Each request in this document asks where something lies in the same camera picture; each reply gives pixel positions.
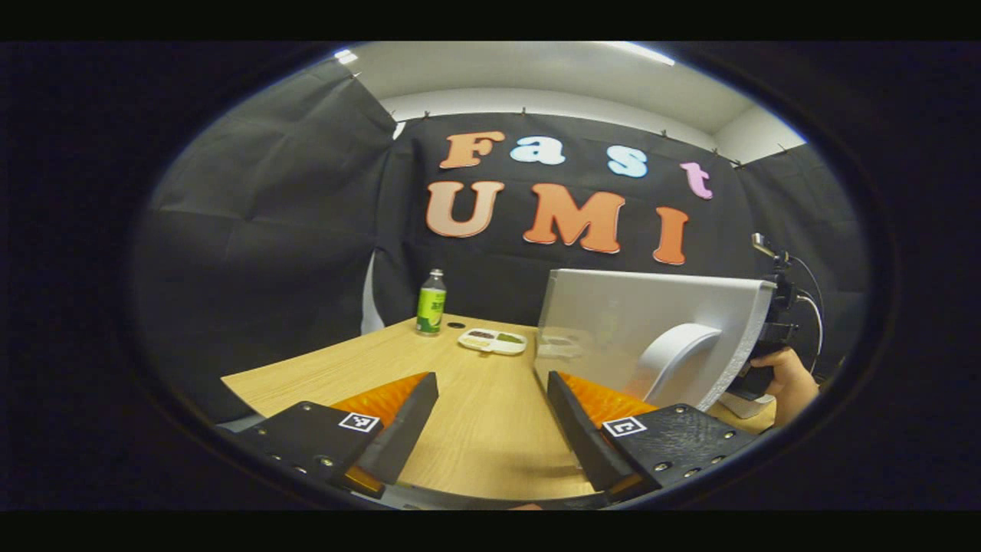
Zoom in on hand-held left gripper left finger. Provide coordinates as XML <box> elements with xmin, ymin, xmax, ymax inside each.
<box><xmin>234</xmin><ymin>372</ymin><xmax>440</xmax><ymax>499</ymax></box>

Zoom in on thin gripper cable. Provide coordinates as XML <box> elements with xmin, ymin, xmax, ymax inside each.
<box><xmin>793</xmin><ymin>255</ymin><xmax>826</xmax><ymax>355</ymax></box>

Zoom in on white divided snack dish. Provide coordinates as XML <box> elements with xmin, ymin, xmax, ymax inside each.
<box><xmin>458</xmin><ymin>328</ymin><xmax>528</xmax><ymax>357</ymax></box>

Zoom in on wide ceiling light panel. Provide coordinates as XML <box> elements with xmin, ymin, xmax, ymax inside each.
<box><xmin>605</xmin><ymin>41</ymin><xmax>675</xmax><ymax>67</ymax></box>

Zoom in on black backdrop cloth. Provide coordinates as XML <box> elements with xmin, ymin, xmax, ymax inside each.
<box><xmin>130</xmin><ymin>57</ymin><xmax>874</xmax><ymax>426</ymax></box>

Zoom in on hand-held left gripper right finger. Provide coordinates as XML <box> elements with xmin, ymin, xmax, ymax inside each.
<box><xmin>546</xmin><ymin>370</ymin><xmax>761</xmax><ymax>495</ymax></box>

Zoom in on green label drink bottle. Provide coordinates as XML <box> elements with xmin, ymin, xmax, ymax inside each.
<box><xmin>415</xmin><ymin>268</ymin><xmax>448</xmax><ymax>337</ymax></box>

